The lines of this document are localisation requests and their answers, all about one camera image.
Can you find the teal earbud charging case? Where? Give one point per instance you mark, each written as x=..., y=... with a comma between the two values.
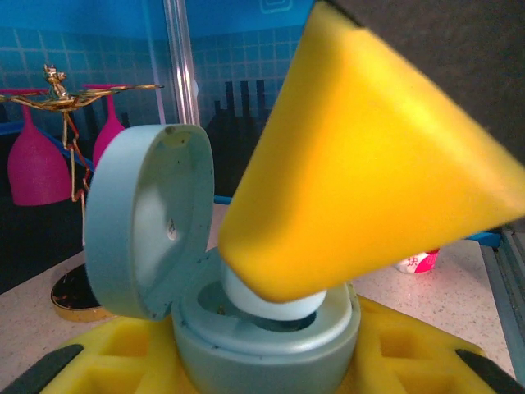
x=262, y=353

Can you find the pink wine glass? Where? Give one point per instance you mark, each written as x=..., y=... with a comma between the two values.
x=37, y=172
x=107, y=139

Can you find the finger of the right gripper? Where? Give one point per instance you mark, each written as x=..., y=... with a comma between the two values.
x=348, y=164

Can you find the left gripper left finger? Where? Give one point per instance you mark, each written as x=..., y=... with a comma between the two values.
x=123, y=357

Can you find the pink plastic cup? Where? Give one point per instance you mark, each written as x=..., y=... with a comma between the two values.
x=418, y=262

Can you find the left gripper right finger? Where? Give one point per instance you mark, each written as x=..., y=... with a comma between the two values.
x=410, y=361

